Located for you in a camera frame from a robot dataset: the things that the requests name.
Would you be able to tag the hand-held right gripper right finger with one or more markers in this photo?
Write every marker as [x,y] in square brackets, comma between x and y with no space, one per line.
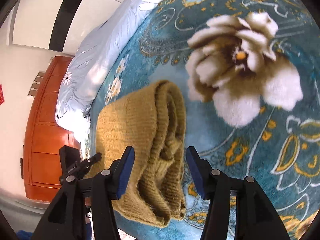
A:
[196,172]

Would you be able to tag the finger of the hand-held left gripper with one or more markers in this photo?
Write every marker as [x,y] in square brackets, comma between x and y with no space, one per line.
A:
[93,158]

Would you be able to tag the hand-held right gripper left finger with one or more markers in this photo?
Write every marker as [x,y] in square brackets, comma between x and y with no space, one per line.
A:
[126,172]

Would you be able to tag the yellow knitted sweater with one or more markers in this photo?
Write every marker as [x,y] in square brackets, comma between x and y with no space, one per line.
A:
[117,125]

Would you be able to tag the orange wooden headboard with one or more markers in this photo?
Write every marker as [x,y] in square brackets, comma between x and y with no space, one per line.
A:
[47,130]

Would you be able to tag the teal floral blanket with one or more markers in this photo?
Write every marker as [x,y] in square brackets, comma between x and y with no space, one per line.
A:
[250,155]

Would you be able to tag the light blue floral duvet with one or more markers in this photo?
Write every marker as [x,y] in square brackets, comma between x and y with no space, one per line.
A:
[100,50]

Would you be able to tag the white wardrobe with black band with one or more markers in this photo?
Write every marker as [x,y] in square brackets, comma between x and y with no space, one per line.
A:
[37,17]

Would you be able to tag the black wall fixture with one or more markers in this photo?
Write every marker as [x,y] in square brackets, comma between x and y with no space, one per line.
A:
[22,168]

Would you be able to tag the white picture frame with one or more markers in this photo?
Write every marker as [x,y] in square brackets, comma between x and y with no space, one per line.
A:
[34,86]
[37,79]
[40,74]
[31,92]

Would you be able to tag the red wall decoration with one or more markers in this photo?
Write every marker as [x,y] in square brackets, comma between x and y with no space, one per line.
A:
[2,93]

